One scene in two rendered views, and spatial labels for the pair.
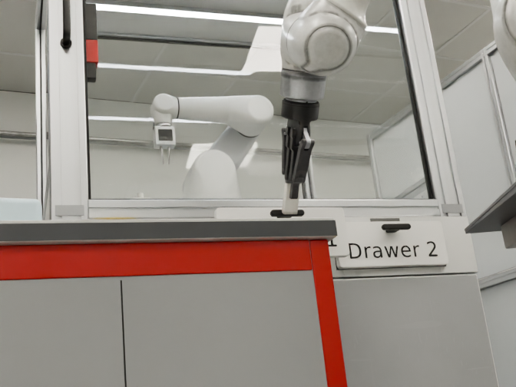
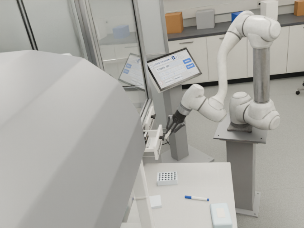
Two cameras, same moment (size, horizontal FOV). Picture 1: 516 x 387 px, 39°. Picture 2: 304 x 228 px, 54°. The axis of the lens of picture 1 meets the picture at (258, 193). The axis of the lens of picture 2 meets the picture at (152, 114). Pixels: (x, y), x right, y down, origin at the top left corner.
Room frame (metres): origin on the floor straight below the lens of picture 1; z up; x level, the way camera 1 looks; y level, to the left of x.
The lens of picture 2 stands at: (0.57, 1.47, 1.99)
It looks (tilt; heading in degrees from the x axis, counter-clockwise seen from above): 27 degrees down; 303
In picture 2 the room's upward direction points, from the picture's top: 9 degrees counter-clockwise
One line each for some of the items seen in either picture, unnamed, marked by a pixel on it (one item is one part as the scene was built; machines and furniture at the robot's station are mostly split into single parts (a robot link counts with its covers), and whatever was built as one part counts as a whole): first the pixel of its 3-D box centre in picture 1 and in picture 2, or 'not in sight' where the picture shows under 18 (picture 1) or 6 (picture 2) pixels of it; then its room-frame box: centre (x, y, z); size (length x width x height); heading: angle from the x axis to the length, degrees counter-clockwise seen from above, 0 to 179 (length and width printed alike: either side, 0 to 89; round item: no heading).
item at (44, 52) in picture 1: (47, 80); (16, 86); (1.93, 0.58, 1.52); 0.87 x 0.01 x 0.86; 19
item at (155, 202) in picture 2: not in sight; (149, 202); (1.35, 0.41, 0.77); 0.13 x 0.09 x 0.02; 32
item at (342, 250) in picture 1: (282, 233); (158, 141); (1.52, -0.04, 0.87); 0.29 x 0.02 x 0.11; 109
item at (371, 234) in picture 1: (391, 244); (150, 120); (1.73, -0.30, 0.87); 0.29 x 0.02 x 0.11; 109
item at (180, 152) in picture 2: not in sight; (178, 120); (1.81, -0.95, 0.51); 0.50 x 0.45 x 1.02; 155
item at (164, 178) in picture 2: not in sight; (167, 178); (1.34, 0.20, 0.78); 0.12 x 0.08 x 0.04; 25
